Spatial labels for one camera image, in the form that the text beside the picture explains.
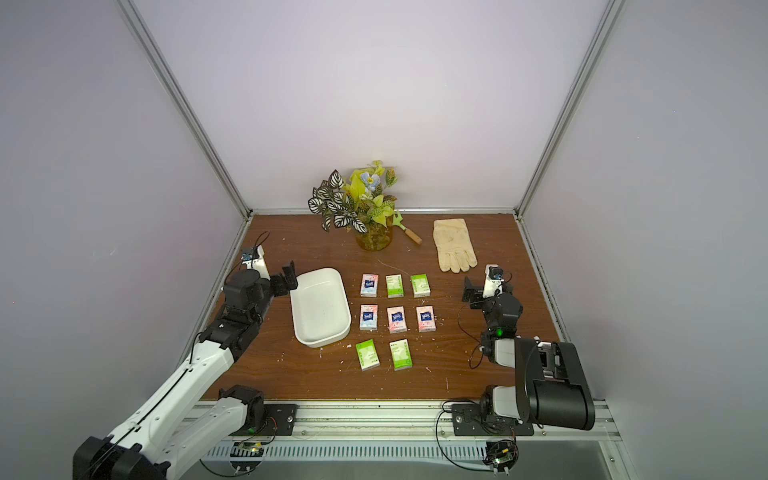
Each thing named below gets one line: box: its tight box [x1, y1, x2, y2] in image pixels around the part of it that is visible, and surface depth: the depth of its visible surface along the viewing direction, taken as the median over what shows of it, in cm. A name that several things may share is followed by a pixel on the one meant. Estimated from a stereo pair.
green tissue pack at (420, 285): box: [410, 274, 431, 298], surface depth 97 cm
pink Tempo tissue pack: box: [360, 274, 379, 298], surface depth 98 cm
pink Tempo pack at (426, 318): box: [416, 305, 437, 332], surface depth 90 cm
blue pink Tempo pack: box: [359, 304, 378, 331], surface depth 91 cm
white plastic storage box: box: [290, 268, 352, 348], surface depth 95 cm
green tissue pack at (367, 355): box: [355, 339, 380, 371], surface depth 83 cm
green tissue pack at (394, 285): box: [385, 274, 404, 299], surface depth 97 cm
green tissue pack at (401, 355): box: [389, 339, 413, 371], surface depth 83 cm
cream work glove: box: [433, 218, 478, 274], surface depth 112 cm
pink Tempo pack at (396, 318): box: [387, 305, 408, 334], surface depth 89 cm
